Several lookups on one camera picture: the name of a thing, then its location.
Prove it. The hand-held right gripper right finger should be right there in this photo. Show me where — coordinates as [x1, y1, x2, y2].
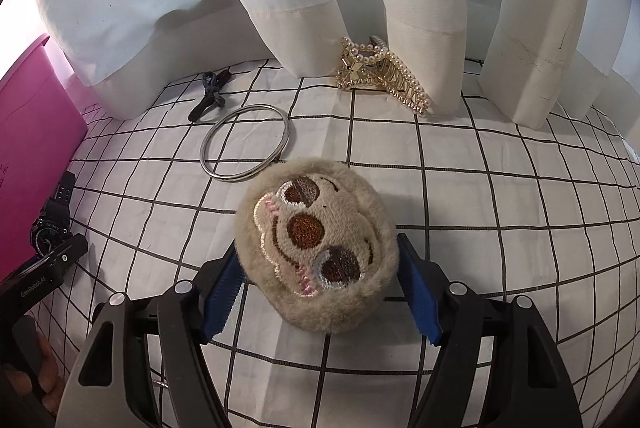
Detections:
[395, 233, 586, 428]

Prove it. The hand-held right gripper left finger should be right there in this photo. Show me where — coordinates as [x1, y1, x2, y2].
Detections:
[55, 241, 246, 428]

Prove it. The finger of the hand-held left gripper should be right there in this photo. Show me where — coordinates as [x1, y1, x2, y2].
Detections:
[35, 233, 90, 280]

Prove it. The black sport watch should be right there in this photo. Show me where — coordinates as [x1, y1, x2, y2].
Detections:
[31, 171, 77, 256]

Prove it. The beige plush sloth face clip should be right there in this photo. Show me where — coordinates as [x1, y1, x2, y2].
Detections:
[235, 158, 401, 334]

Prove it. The pink plastic basin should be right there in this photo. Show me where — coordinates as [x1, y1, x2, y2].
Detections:
[0, 33, 90, 281]

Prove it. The thin silver headband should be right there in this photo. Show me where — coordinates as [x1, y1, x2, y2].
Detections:
[199, 105, 292, 183]

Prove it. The dark knotted hair tie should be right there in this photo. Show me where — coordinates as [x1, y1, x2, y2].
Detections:
[187, 69, 232, 123]

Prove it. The person's left hand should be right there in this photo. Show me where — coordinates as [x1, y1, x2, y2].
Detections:
[0, 333, 67, 406]

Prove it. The white black-checked tablecloth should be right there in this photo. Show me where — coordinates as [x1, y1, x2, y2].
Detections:
[50, 56, 640, 428]

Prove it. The gold hair claw clip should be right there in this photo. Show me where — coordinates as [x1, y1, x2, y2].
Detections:
[372, 53, 433, 116]

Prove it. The gold pearl hair clip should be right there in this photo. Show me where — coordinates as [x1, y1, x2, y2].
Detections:
[334, 36, 396, 90]

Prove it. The pale sheer curtain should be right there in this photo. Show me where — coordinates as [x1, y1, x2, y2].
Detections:
[20, 0, 640, 119]

